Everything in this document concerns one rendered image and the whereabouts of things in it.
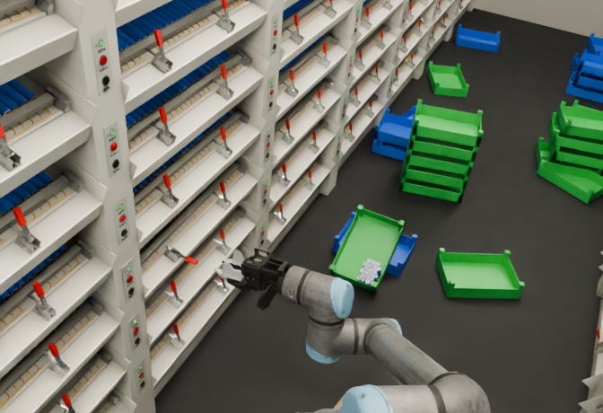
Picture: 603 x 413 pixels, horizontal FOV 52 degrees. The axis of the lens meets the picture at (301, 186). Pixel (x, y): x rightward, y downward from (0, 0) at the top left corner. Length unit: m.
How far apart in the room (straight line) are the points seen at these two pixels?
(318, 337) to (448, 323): 0.98
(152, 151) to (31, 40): 0.48
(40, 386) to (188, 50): 0.83
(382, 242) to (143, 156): 1.33
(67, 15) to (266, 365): 1.43
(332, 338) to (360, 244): 1.03
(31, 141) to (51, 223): 0.20
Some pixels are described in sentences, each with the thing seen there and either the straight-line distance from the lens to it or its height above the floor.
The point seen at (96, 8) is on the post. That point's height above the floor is 1.34.
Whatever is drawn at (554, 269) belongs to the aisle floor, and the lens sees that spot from 2.86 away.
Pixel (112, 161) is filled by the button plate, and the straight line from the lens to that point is 1.34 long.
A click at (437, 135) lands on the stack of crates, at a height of 0.34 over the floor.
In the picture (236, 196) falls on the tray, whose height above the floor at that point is 0.55.
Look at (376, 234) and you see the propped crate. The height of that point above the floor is 0.11.
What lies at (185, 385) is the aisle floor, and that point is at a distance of 2.17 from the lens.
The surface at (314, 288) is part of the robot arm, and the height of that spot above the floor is 0.68.
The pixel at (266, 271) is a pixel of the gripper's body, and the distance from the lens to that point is 1.58.
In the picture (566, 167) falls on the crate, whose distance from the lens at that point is 3.47.
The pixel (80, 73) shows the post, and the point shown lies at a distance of 1.21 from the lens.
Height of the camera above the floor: 1.79
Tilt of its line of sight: 37 degrees down
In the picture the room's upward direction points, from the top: 6 degrees clockwise
